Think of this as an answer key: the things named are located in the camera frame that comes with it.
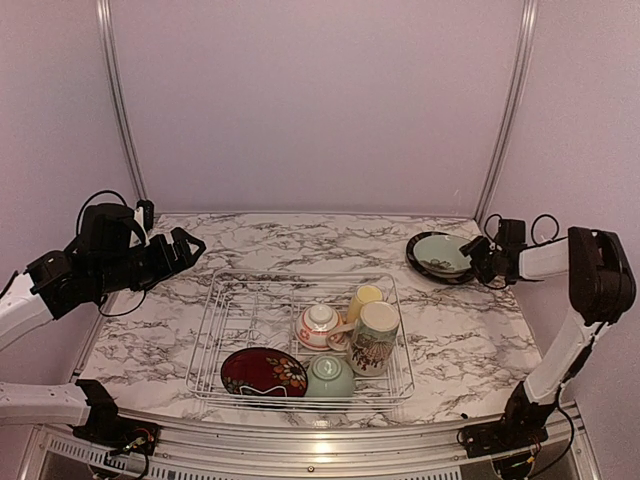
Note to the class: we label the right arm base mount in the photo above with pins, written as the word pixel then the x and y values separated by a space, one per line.
pixel 505 435

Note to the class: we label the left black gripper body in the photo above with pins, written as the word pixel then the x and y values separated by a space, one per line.
pixel 150 271

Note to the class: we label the pale green ceramic bowl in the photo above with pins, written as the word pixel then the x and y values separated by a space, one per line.
pixel 329 376

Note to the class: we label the white ceramic soup spoon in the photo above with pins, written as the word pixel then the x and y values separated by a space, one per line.
pixel 338 338

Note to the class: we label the yellow ceramic cup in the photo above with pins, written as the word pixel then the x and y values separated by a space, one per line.
pixel 363 295

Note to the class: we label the white red patterned teacup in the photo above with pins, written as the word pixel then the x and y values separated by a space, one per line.
pixel 314 324

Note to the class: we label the aluminium front table rail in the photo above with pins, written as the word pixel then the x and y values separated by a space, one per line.
pixel 206 450

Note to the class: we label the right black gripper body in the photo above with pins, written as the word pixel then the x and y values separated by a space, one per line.
pixel 486 265

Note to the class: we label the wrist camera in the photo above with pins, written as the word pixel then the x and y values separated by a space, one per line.
pixel 144 216
pixel 511 232

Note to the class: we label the right aluminium frame post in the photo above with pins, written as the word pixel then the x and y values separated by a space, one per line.
pixel 515 92

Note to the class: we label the white wire dish rack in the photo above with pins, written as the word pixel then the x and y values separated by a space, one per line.
pixel 247 309

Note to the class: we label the red floral small plate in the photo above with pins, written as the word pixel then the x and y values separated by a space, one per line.
pixel 261 371

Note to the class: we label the left aluminium frame post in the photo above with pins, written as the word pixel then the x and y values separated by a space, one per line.
pixel 116 91

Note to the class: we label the light blue floral plate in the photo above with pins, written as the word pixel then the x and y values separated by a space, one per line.
pixel 441 256

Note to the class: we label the aluminium frame post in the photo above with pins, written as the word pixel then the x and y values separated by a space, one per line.
pixel 116 91
pixel 515 92

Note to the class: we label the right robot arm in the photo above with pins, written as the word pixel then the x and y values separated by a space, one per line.
pixel 601 288

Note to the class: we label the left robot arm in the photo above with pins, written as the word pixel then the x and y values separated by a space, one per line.
pixel 111 251

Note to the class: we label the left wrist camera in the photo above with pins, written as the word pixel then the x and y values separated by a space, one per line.
pixel 144 216

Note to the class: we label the black rimmed large plate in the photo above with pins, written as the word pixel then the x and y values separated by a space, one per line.
pixel 411 260

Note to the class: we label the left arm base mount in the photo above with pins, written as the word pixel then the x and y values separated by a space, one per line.
pixel 105 426

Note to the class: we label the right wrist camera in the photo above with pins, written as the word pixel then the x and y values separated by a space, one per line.
pixel 511 232

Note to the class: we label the tall shell patterned mug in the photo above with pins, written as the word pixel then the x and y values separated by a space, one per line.
pixel 373 339

